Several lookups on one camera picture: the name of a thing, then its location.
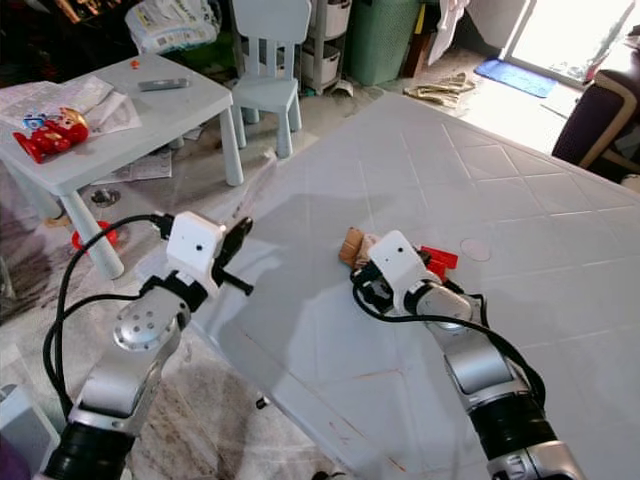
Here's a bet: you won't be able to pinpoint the brown paper trash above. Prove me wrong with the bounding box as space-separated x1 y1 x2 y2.
338 227 377 271

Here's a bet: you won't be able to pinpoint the green rubbish bin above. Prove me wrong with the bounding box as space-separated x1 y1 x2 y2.
344 0 424 87

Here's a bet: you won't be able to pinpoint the round metal floor drain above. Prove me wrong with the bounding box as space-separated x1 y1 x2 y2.
89 186 120 209

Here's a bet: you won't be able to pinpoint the small white plastic table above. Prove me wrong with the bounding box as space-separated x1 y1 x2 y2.
0 54 247 282

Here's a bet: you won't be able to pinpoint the white child chair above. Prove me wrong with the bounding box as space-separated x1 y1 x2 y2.
227 0 312 160

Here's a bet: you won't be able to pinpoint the grey remote control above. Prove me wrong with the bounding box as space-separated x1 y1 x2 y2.
137 78 190 94

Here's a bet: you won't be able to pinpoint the newspaper sheets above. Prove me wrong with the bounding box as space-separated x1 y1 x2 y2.
0 77 144 138

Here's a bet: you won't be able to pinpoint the white drawer rack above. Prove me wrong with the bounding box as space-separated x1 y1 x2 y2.
300 0 354 97

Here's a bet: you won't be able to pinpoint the yellowish floor cloth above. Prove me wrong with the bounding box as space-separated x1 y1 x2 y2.
402 71 479 109

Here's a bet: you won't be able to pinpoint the red toy figure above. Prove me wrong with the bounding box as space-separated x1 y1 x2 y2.
13 107 92 165

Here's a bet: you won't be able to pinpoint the white printed plastic bag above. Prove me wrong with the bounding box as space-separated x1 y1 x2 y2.
124 0 220 57

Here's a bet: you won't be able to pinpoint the blue door mat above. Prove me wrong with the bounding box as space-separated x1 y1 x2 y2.
474 57 559 100

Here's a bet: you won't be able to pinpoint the white grey box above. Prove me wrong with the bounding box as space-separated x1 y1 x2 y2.
0 384 62 480

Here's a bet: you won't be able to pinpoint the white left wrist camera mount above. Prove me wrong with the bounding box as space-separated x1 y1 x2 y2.
165 211 226 292

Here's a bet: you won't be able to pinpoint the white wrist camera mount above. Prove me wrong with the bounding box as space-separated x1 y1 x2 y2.
165 211 226 292
367 229 424 291

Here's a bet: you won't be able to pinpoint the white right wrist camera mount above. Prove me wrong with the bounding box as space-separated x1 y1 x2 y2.
367 229 424 291

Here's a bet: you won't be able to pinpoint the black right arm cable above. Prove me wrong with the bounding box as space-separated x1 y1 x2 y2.
352 288 547 403

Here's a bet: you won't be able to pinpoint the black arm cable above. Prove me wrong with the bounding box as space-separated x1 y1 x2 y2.
43 213 173 427
352 288 547 403

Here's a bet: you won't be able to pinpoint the red ring toy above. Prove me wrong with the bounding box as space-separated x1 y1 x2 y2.
71 221 119 252

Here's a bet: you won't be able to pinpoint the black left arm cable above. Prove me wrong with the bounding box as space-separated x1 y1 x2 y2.
43 213 173 427

